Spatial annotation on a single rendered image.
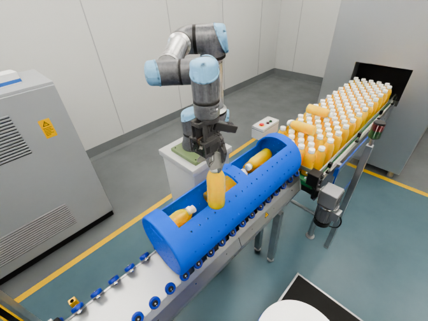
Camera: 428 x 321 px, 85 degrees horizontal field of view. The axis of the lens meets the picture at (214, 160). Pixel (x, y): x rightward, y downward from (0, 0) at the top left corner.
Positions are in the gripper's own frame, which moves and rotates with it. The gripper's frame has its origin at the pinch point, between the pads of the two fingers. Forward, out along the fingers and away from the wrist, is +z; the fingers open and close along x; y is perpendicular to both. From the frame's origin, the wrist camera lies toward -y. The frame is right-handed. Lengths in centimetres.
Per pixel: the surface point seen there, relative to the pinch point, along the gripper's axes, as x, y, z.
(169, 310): 1, 32, 57
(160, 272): -12, 27, 51
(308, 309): 43, 1, 40
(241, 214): 3.4, -11.3, 32.8
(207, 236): 2.3, 8.6, 29.7
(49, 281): -127, 80, 144
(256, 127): -40, -80, 33
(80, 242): -146, 48, 143
